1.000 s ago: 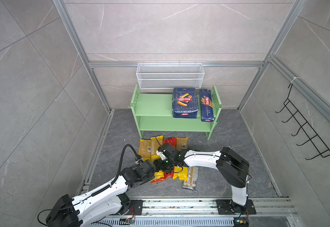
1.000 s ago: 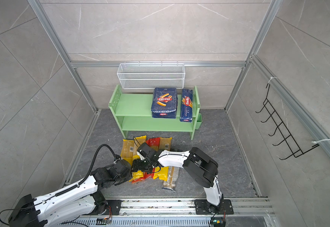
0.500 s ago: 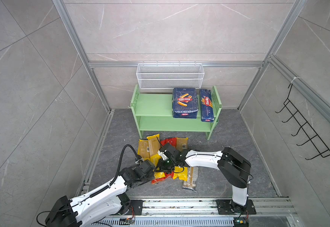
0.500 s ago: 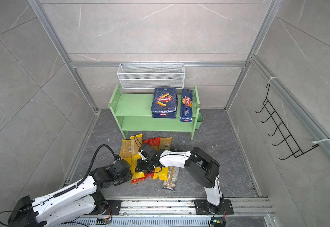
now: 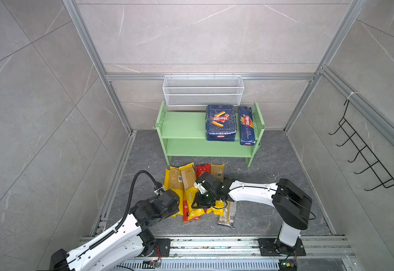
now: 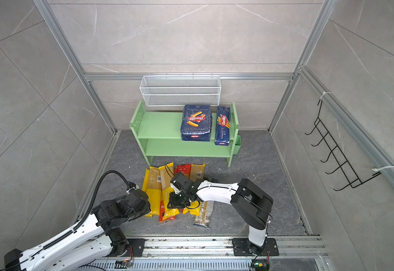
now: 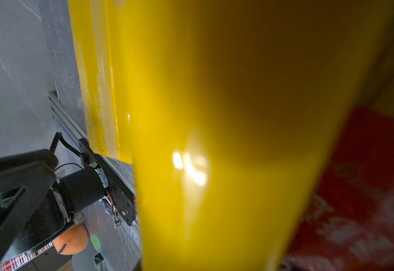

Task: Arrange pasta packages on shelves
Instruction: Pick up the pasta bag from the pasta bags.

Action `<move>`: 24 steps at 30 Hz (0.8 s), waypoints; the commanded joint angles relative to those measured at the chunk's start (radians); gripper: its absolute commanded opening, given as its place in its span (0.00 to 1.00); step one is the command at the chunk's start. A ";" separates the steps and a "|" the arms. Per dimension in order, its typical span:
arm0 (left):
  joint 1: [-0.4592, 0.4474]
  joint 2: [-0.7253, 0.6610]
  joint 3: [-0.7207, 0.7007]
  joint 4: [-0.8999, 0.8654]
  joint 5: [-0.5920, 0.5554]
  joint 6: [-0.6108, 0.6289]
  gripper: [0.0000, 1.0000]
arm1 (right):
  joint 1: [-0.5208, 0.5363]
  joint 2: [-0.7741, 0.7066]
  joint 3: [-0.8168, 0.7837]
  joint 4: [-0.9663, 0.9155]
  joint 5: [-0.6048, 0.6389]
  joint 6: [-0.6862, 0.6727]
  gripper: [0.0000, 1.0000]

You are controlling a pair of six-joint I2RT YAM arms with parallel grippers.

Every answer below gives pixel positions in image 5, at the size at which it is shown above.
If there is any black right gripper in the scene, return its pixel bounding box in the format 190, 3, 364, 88
190, 190, 218, 208

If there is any yellow Pastatime spaghetti package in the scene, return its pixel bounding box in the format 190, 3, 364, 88
180, 163, 205, 217

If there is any clear brown spaghetti package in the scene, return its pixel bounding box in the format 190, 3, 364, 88
218, 202, 237, 229

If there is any blue Barilla pasta bag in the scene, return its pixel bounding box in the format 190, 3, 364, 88
206, 105, 237, 142

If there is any blue Barilla spaghetti box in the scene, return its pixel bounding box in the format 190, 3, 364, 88
238, 106, 256, 146

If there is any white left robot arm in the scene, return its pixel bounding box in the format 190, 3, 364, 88
49, 189, 180, 271

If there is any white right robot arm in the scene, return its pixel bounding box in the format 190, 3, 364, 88
189, 173, 313, 255

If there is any red spaghetti package front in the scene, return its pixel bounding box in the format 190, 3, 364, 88
183, 200, 200, 223

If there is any red spaghetti package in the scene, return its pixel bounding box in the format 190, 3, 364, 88
195, 164, 211, 178
183, 200, 200, 223

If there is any yellow spaghetti package right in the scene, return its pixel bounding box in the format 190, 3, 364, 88
207, 164, 225, 217

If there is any green two-tier shelf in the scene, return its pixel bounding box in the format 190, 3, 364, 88
156, 102, 265, 167

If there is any black corrugated cable conduit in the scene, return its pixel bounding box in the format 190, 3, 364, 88
84, 170, 164, 251

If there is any white wire mesh basket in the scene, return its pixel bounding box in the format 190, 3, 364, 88
163, 75, 244, 107

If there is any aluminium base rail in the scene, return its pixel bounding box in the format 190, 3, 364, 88
156, 236, 356, 259

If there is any black wire hook rack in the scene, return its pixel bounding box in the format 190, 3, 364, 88
328, 99, 394, 192

